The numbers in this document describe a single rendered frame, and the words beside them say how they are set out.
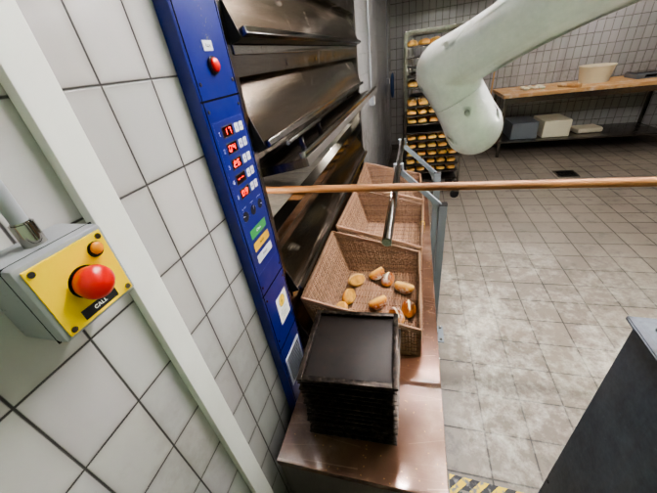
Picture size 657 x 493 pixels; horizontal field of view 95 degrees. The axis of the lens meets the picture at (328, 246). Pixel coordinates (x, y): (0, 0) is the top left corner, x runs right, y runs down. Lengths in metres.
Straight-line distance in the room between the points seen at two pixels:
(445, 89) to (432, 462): 1.01
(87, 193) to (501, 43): 0.64
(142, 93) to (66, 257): 0.31
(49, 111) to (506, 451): 1.92
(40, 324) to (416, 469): 1.00
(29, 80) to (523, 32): 0.64
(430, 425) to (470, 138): 0.90
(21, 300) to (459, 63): 0.69
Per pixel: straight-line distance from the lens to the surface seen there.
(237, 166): 0.77
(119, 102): 0.60
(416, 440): 1.18
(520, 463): 1.88
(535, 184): 1.26
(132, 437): 0.67
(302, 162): 0.89
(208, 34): 0.78
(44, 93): 0.51
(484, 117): 0.69
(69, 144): 0.51
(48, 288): 0.43
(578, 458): 1.00
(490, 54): 0.63
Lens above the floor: 1.64
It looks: 32 degrees down
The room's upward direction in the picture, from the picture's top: 8 degrees counter-clockwise
